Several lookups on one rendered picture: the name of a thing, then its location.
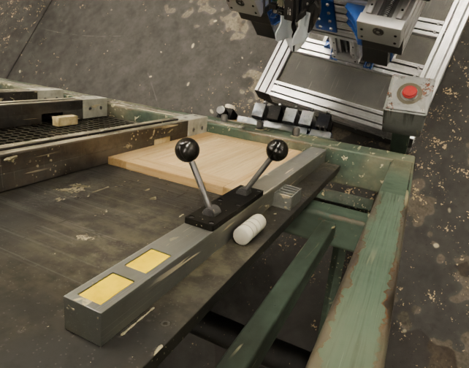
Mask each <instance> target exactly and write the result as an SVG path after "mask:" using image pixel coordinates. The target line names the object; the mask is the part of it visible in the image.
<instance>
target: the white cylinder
mask: <svg viewBox="0 0 469 368"><path fill-rule="evenodd" d="M265 226H266V219H265V217H264V216H263V215H261V214H255V215H252V216H251V217H250V218H249V219H248V220H246V221H245V222H244V223H242V224H241V225H240V226H238V227H237V228H236V229H235V230H234V232H233V237H234V240H235V242H236V243H238V244H239V245H246V244H248V243H249V242H250V241H251V240H252V239H253V238H254V237H255V236H256V235H257V234H258V233H259V232H260V231H261V230H262V229H263V228H264V227H265Z"/></svg>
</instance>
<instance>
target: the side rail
mask: <svg viewBox="0 0 469 368"><path fill-rule="evenodd" d="M413 168H414V164H412V163H408V162H404V161H398V160H392V162H391V164H390V167H389V169H388V172H387V173H386V177H385V178H384V181H383V184H382V186H381V189H380V191H379V192H378V195H377V198H376V200H375V203H374V205H373V208H372V210H371V212H370V215H369V217H368V219H367V222H366V224H365V227H364V229H363V231H362V234H361V236H360V238H359V241H358V243H357V245H356V248H355V250H354V253H353V255H352V257H351V260H350V262H349V264H348V267H347V270H346V272H345V274H344V276H343V279H342V281H341V284H340V286H339V289H338V292H337V293H336V295H335V298H334V300H333V303H332V306H331V307H330V309H329V312H328V315H327V317H326V320H325V322H324V325H323V326H322V329H321V331H320V334H319V337H318V339H317V340H316V344H315V346H314V348H313V351H312V353H311V355H310V358H309V360H308V362H307V365H306V367H305V368H384V366H385V361H386V352H387V346H388V341H389V332H390V326H391V321H392V312H393V307H394V297H395V292H396V287H397V277H398V272H399V267H400V257H401V252H402V247H403V237H404V232H405V223H406V218H407V212H408V203H409V198H410V192H411V183H412V178H413Z"/></svg>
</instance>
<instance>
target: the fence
mask: <svg viewBox="0 0 469 368"><path fill-rule="evenodd" d="M326 152H327V150H326V149H322V148H318V147H309V148H308V149H307V150H304V151H303V152H301V153H300V154H298V155H296V156H295V157H293V158H291V159H289V160H288V161H286V162H285V163H283V164H281V165H280V166H278V167H276V168H275V169H273V170H272V171H270V172H268V173H267V174H265V175H263V176H261V177H260V178H259V179H258V180H257V181H256V182H255V183H254V184H253V186H252V188H256V189H259V190H263V191H264V193H263V196H261V197H260V198H259V199H257V200H256V201H255V202H253V203H252V204H250V205H249V206H247V207H246V208H245V209H244V210H242V211H241V212H239V213H238V214H236V216H234V217H233V218H231V219H230V220H228V221H227V222H226V223H224V224H223V225H222V226H220V227H218V228H217V229H216V230H215V231H208V230H205V229H201V228H199V227H196V226H192V225H189V224H187V223H184V224H182V225H180V226H179V227H177V228H176V229H173V230H172V231H170V232H169V233H167V234H165V235H164V236H163V237H160V238H159V239H157V240H156V241H154V242H152V243H150V244H149V245H147V246H145V247H144V248H142V249H141V250H138V251H137V252H136V253H134V254H132V255H130V256H129V257H127V258H125V259H124V260H122V261H121V262H119V263H117V264H116V265H114V266H113V267H110V268H109V269H107V270H106V271H104V272H103V273H101V274H99V275H97V276H96V277H94V278H92V279H91V280H89V281H88V282H86V283H84V284H82V285H81V286H79V287H78V288H76V289H75V290H73V291H71V292H69V293H68V294H66V295H64V327H65V329H67V330H69V331H71V332H73V333H75V334H77V335H79V336H81V337H83V338H85V339H87V340H88V341H90V342H92V343H94V344H96V345H98V346H100V347H101V346H103V345H104V344H105V343H106V342H108V341H109V340H110V339H111V338H113V337H114V336H115V335H116V334H117V333H118V332H119V331H121V330H122V329H123V328H124V327H126V326H127V325H128V324H129V323H131V322H132V321H133V320H134V319H135V318H136V317H138V316H139V315H140V314H141V313H143V312H144V311H145V310H146V309H148V308H149V307H150V306H151V305H152V304H153V303H154V302H156V301H157V300H158V299H160V298H161V297H162V296H163V295H165V293H166V292H168V291H169V290H170V289H171V288H173V287H174V286H175V285H177V284H178V283H179V282H180V281H181V280H182V279H183V278H185V277H186V276H187V275H188V274H190V273H191V272H192V271H193V270H195V269H196V268H197V267H198V266H199V265H200V264H202V263H203V262H204V261H205V260H207V259H208V258H209V257H210V256H212V255H213V254H214V253H215V252H216V251H217V250H218V249H220V248H221V247H222V246H223V245H225V244H226V243H227V242H228V241H230V239H232V238H233V232H234V230H235V229H236V228H237V227H238V226H240V225H241V224H242V223H244V222H245V221H246V220H248V219H249V218H250V217H251V216H252V215H255V214H262V213H263V212H264V211H265V210H267V209H268V208H269V207H271V206H272V201H273V197H274V193H275V192H276V191H277V190H278V189H279V188H281V187H282V186H283V185H285V184H287V185H290V186H296V185H297V184H298V183H299V182H301V181H302V180H303V179H304V178H306V177H307V176H308V175H309V174H310V173H311V172H312V171H314V170H315V169H316V168H317V167H319V166H320V165H321V164H323V163H324V161H325V156H326ZM149 250H156V251H158V252H160V253H164V254H166V255H168V256H170V257H169V258H167V259H166V260H165V261H163V262H161V263H160V264H159V265H158V266H156V267H154V268H153V269H152V270H151V271H149V272H147V273H146V274H145V273H144V272H141V271H138V270H136V269H133V268H131V267H128V266H126V265H127V264H129V263H130V262H132V261H133V260H135V259H136V258H139V257H140V256H141V255H143V254H145V253H147V252H148V251H149ZM111 274H115V275H118V276H121V277H123V278H126V279H127V280H130V281H133V283H132V284H130V285H129V286H127V287H126V288H124V289H123V290H122V291H120V292H119V293H117V294H116V295H114V296H113V297H112V298H110V299H108V300H107V301H106V302H105V303H103V304H102V305H100V304H97V303H95V302H92V301H91V300H89V299H86V298H84V297H82V296H80V294H81V293H82V292H84V291H86V290H87V289H89V288H90V287H92V286H93V285H96V284H97V283H98V282H100V281H102V280H103V279H105V278H106V277H108V276H110V275H111Z"/></svg>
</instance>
